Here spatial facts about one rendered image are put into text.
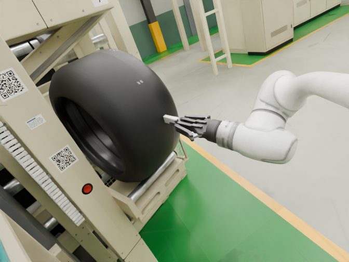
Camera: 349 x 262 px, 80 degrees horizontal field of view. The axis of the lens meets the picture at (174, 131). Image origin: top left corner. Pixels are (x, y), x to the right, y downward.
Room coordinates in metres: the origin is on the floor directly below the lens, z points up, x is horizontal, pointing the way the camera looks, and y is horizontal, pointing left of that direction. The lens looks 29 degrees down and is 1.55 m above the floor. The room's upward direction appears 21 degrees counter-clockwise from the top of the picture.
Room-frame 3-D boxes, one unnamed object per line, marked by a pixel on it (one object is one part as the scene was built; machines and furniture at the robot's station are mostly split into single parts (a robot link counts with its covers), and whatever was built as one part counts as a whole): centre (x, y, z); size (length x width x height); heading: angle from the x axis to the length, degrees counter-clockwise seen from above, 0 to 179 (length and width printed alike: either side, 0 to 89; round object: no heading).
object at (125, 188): (0.91, 0.27, 0.80); 0.37 x 0.36 x 0.02; 41
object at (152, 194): (0.81, 0.18, 0.83); 0.36 x 0.09 x 0.06; 131
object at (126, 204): (0.80, 0.40, 0.90); 0.40 x 0.03 x 0.10; 41
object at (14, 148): (0.65, 0.49, 1.19); 0.05 x 0.04 x 0.48; 41
